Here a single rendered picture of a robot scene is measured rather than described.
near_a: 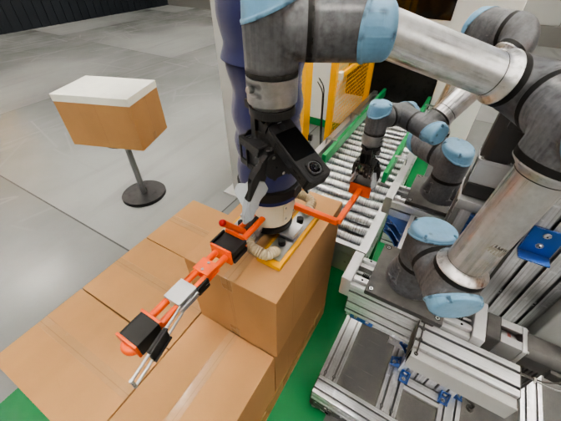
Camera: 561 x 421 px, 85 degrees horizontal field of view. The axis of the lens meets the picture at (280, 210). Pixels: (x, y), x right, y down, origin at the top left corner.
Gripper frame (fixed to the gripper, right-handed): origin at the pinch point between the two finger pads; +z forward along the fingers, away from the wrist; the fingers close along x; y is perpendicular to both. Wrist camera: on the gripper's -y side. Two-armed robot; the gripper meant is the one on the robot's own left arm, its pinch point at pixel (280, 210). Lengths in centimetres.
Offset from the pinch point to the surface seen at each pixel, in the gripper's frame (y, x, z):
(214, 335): 33, 11, 90
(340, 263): 32, -68, 99
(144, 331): 15.5, 30.7, 34.6
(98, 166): 307, 14, 145
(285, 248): 25, -21, 47
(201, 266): 26.0, 10.1, 35.5
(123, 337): 17, 35, 35
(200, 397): 15, 26, 90
